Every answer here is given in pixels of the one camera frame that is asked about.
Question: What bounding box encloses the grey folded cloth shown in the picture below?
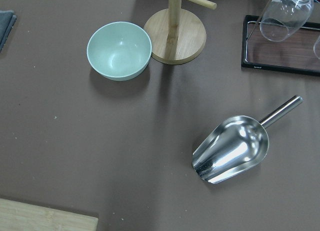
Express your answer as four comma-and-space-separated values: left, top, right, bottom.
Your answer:
0, 10, 17, 51

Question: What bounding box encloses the clear drinking glass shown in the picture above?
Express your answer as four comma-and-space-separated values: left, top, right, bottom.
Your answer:
259, 0, 314, 42

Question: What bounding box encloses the bamboo cutting board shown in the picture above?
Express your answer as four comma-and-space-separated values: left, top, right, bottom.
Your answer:
0, 198, 99, 231

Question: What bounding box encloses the wooden cup tree stand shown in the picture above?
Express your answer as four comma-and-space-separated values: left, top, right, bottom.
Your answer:
143, 0, 217, 65

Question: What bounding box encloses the steel scoop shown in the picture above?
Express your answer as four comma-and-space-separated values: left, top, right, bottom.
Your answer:
192, 95, 303, 184

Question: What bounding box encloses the light green bowl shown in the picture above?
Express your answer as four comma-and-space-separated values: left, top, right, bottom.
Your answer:
86, 21, 152, 81

